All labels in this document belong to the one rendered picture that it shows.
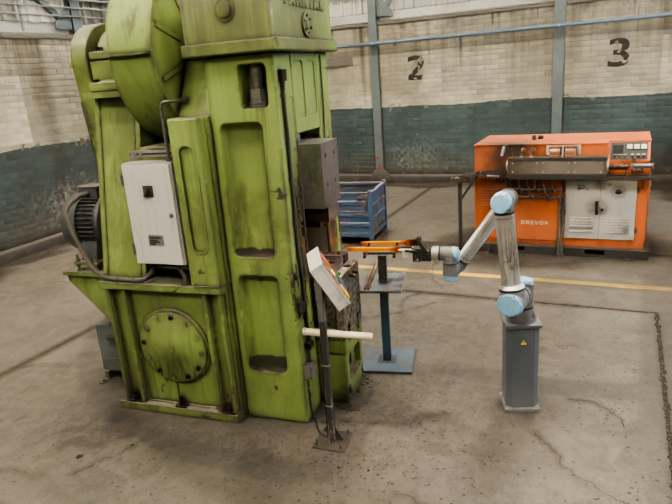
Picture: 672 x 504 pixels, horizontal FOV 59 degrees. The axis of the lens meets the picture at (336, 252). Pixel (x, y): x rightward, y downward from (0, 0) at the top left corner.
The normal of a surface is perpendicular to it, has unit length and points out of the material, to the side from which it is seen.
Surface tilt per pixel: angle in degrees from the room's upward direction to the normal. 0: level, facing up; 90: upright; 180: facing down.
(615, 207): 90
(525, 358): 90
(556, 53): 90
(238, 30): 90
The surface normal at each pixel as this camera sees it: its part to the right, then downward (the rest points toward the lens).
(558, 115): -0.42, 0.29
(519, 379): -0.09, 0.29
